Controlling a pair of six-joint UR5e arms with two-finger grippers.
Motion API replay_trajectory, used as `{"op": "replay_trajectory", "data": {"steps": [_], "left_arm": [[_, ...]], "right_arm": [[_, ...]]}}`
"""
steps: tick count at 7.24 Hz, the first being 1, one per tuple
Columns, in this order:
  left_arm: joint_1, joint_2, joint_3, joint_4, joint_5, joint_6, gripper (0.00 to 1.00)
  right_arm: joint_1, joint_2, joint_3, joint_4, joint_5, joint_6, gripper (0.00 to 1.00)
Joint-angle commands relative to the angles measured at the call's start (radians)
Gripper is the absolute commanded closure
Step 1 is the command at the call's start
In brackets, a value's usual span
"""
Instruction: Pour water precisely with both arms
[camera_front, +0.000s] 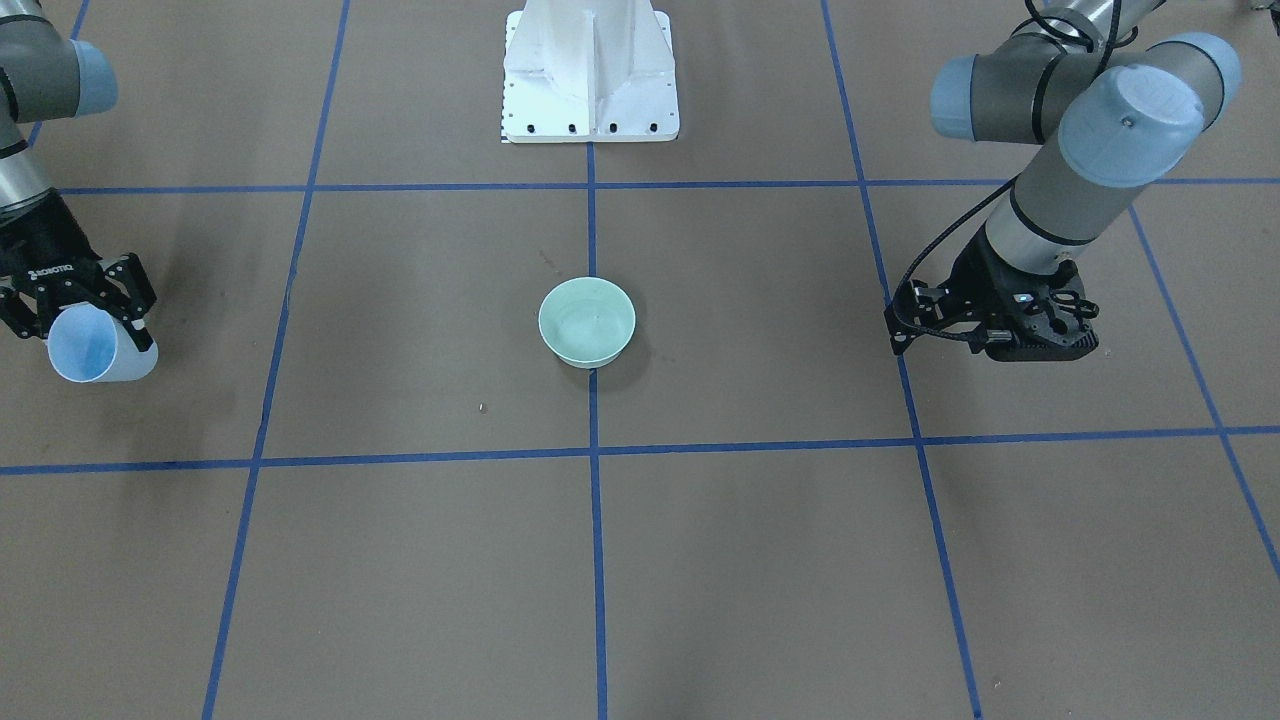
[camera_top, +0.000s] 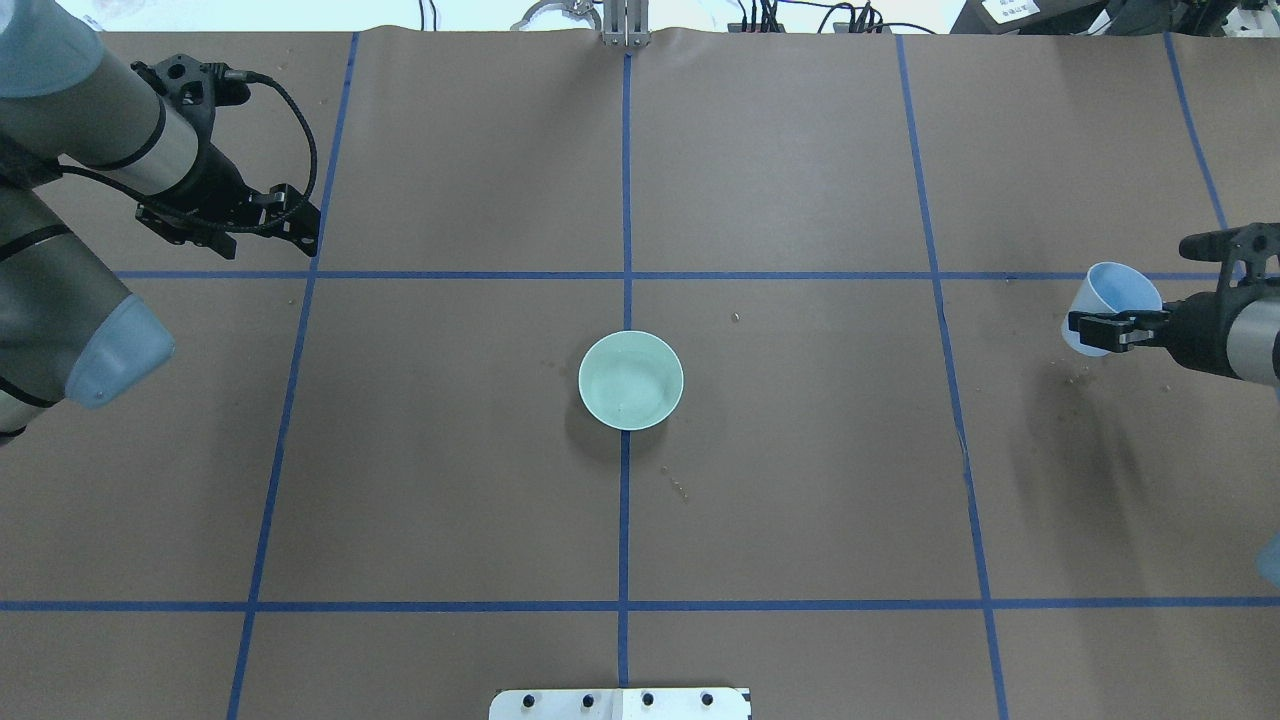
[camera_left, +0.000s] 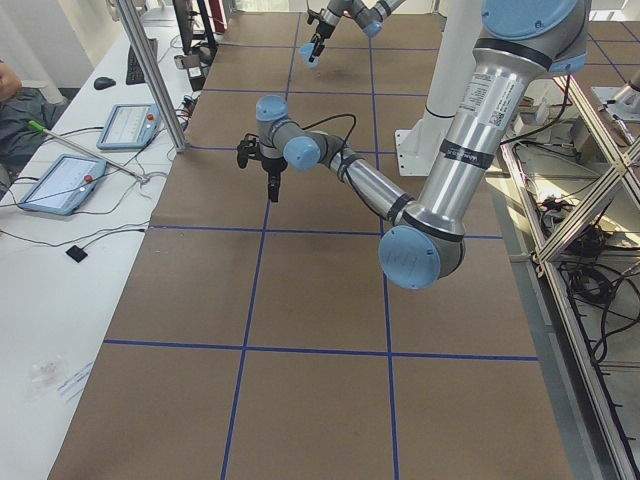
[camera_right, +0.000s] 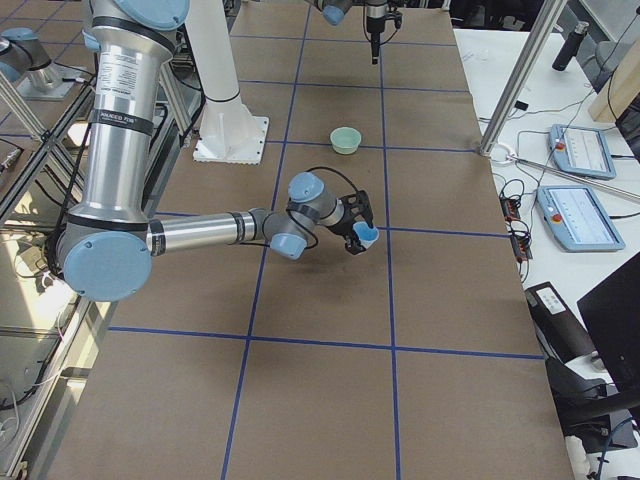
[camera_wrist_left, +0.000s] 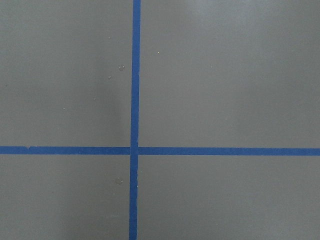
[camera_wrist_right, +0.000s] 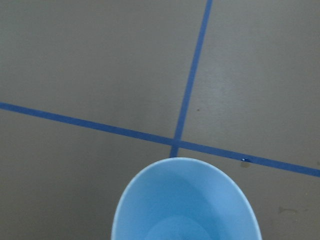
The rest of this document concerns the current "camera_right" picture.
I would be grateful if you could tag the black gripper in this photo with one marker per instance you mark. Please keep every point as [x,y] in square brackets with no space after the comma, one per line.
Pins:
[344,227]
[373,22]

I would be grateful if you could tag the light blue plastic cup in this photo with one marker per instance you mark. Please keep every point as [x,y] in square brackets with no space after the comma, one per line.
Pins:
[365,234]

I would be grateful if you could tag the light green bowl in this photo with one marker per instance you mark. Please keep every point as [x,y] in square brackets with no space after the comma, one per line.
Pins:
[345,140]

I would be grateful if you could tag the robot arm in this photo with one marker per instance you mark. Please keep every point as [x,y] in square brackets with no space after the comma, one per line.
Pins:
[334,12]
[106,250]

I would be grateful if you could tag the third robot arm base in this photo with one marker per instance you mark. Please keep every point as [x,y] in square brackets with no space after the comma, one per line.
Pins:
[24,59]

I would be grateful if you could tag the black water bottle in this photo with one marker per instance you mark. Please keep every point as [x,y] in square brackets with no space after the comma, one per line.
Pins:
[570,46]

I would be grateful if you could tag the lower teach pendant tablet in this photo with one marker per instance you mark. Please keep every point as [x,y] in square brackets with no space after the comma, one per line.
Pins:
[577,219]

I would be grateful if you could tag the teach pendant tablet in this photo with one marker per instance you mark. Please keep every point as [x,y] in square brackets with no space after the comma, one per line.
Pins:
[577,219]
[581,151]

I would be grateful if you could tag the upper teach pendant tablet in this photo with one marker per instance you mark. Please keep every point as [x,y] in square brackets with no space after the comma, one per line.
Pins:
[581,151]

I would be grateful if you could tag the black computer monitor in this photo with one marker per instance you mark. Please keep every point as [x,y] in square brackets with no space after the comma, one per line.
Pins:
[610,312]

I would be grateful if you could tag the electronics board with wires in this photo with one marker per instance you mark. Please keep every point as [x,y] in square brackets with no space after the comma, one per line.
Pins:
[518,230]

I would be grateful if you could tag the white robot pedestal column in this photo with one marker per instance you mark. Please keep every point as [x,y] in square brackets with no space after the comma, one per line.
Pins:
[228,132]

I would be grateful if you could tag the aluminium frame post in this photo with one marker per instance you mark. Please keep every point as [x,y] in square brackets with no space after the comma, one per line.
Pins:
[536,39]

